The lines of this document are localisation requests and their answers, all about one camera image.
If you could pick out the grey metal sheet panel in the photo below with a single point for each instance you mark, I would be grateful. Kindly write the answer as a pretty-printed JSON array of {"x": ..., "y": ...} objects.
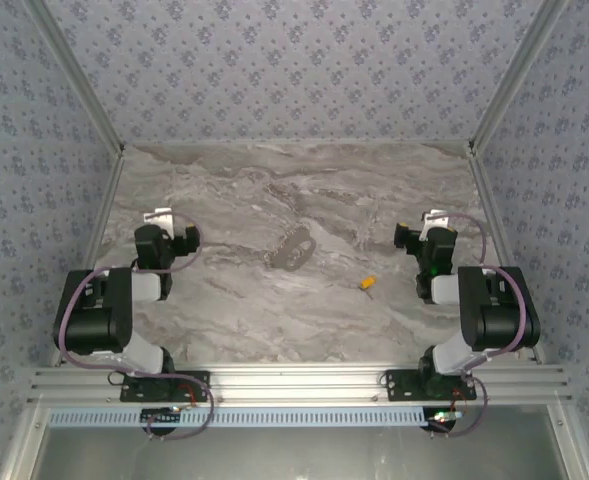
[{"x": 294, "y": 455}]

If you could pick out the aluminium frame leg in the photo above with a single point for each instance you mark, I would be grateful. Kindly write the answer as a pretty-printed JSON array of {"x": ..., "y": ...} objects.
[
  {"x": 21, "y": 445},
  {"x": 571, "y": 445}
]

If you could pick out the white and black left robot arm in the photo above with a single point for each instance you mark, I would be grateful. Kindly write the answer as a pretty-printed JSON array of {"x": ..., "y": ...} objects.
[{"x": 94, "y": 320}]

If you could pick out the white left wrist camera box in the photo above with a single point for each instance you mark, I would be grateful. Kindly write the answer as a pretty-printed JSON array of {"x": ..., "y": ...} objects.
[{"x": 160, "y": 216}]

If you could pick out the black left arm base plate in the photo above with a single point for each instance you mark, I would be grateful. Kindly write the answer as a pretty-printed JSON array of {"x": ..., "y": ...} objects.
[{"x": 201, "y": 390}]

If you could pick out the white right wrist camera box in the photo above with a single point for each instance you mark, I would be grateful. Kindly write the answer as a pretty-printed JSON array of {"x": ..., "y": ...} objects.
[{"x": 436, "y": 217}]

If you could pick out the yellow-headed key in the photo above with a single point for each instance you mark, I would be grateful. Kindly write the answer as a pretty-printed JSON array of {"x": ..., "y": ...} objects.
[{"x": 368, "y": 282}]

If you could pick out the grooved aluminium base rail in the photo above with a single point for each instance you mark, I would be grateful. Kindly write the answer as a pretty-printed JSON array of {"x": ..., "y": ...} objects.
[{"x": 294, "y": 385}]

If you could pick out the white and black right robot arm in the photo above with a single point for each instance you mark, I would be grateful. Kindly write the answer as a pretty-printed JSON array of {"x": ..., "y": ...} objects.
[{"x": 504, "y": 320}]

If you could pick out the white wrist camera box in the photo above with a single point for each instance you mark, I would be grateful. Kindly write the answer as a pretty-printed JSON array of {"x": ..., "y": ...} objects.
[
  {"x": 160, "y": 216},
  {"x": 436, "y": 217}
]

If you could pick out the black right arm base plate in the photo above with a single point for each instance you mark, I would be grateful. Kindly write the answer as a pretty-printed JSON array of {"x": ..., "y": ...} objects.
[{"x": 399, "y": 385}]

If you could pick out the aluminium corner post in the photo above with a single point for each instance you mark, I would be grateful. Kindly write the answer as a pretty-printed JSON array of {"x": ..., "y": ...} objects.
[
  {"x": 525, "y": 55},
  {"x": 78, "y": 75}
]

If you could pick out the small black circuit board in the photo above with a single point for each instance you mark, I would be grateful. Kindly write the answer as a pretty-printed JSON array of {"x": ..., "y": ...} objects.
[
  {"x": 159, "y": 417},
  {"x": 441, "y": 422}
]

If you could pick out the aluminium side rail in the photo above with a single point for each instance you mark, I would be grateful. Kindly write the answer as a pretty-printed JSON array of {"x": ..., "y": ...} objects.
[{"x": 489, "y": 200}]

